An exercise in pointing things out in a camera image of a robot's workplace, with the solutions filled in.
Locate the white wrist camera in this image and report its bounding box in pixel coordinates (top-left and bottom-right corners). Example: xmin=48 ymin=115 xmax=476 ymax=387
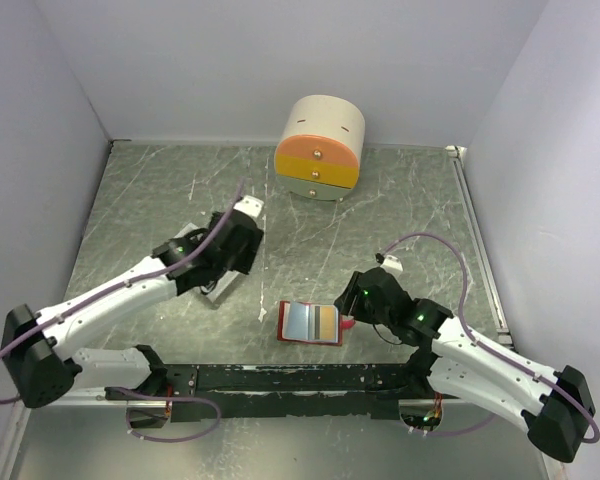
xmin=233 ymin=195 xmax=264 ymax=220
xmin=375 ymin=253 xmax=403 ymax=275

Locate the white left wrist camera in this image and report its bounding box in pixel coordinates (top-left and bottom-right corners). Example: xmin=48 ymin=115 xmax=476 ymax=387
xmin=233 ymin=195 xmax=264 ymax=220

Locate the round three-drawer mini cabinet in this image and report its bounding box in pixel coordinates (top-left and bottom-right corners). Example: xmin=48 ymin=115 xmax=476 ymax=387
xmin=274 ymin=95 xmax=365 ymax=201

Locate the red card holder wallet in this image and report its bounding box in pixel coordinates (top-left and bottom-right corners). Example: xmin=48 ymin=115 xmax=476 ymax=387
xmin=277 ymin=301 xmax=355 ymax=346

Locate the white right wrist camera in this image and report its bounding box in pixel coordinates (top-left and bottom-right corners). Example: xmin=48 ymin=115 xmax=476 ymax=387
xmin=375 ymin=253 xmax=403 ymax=275

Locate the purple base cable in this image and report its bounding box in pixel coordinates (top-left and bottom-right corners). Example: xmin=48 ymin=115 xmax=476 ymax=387
xmin=109 ymin=387 xmax=222 ymax=444
xmin=409 ymin=412 xmax=496 ymax=437

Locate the aluminium frame rail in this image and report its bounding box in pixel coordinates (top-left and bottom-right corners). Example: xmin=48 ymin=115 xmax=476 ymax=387
xmin=445 ymin=145 xmax=513 ymax=348

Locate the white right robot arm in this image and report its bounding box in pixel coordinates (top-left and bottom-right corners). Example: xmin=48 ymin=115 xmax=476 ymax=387
xmin=335 ymin=267 xmax=595 ymax=463

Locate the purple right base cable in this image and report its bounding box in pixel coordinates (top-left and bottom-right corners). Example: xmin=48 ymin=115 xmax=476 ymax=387
xmin=409 ymin=412 xmax=496 ymax=437

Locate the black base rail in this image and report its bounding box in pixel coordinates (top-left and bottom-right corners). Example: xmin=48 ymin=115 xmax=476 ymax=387
xmin=167 ymin=363 xmax=434 ymax=420

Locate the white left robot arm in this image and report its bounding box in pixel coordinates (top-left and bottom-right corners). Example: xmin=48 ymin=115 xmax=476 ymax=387
xmin=2 ymin=197 xmax=264 ymax=409

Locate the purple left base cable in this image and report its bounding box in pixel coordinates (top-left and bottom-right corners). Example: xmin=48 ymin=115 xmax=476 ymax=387
xmin=109 ymin=387 xmax=222 ymax=444

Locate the orange credit card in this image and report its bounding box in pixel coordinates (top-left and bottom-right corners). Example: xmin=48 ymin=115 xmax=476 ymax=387
xmin=314 ymin=305 xmax=338 ymax=343

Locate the white card tray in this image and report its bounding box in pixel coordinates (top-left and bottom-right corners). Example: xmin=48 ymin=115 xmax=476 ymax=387
xmin=172 ymin=222 xmax=244 ymax=306

